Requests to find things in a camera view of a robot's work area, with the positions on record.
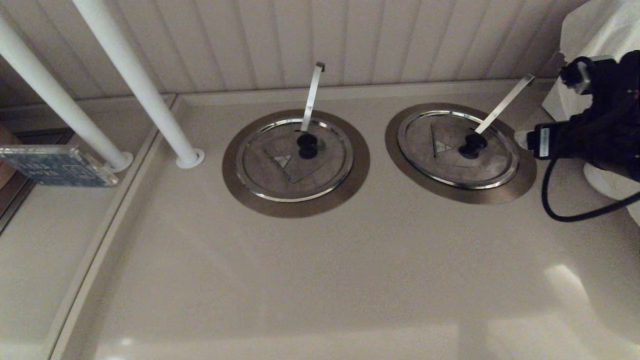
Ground steel lid with black knob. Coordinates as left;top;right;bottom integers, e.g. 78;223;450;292
397;110;519;190
236;118;354;203

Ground white round base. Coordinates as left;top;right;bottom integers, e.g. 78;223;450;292
582;162;626;201

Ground white metal pole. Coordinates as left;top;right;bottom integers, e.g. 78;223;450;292
0;12;135;172
72;0;206;170

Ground blue sign in acrylic holder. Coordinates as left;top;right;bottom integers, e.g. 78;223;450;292
0;145;121;188

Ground brown wooden board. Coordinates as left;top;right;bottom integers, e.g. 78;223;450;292
0;122;26;193

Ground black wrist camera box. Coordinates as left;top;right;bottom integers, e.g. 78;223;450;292
526;121;552;160

